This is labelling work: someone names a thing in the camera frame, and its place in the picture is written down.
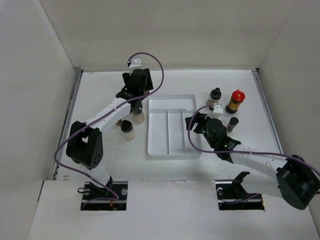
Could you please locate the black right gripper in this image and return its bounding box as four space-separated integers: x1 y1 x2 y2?
185 111 219 149

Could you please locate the red-lid sauce jar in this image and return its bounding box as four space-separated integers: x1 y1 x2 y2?
225 89 246 114

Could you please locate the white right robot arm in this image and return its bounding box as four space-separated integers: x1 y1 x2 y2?
185 112 320 210

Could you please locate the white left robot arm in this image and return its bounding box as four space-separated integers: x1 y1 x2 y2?
66 67 154 200

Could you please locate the small black-lid spice jar outer-right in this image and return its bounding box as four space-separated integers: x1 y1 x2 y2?
226 117 239 133

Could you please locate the black-top brown chunk grinder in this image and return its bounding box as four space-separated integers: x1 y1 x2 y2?
206 87 222 107

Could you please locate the small black-lid spice jar left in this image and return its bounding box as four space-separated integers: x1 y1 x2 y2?
116 119 122 126

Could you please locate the black-top white powder grinder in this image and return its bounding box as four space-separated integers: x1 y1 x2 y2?
120 120 136 141

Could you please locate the white plastic organizer tray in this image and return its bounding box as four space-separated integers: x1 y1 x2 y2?
147 94 202 160

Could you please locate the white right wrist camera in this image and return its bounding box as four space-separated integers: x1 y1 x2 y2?
206 104 224 119

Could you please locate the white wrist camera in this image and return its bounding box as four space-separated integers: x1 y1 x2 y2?
127 58 143 75
206 104 224 119

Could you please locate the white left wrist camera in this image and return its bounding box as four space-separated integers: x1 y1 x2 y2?
127 58 143 75

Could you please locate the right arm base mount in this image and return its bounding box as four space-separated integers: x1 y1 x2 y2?
215 171 265 211

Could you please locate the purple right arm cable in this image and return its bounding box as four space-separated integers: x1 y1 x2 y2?
187 104 320 205

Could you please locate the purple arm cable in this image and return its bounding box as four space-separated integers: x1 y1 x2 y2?
53 51 165 210
187 104 320 205

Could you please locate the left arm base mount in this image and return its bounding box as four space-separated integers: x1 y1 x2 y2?
77 181 129 211

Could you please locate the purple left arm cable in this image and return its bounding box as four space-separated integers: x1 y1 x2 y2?
53 51 165 210

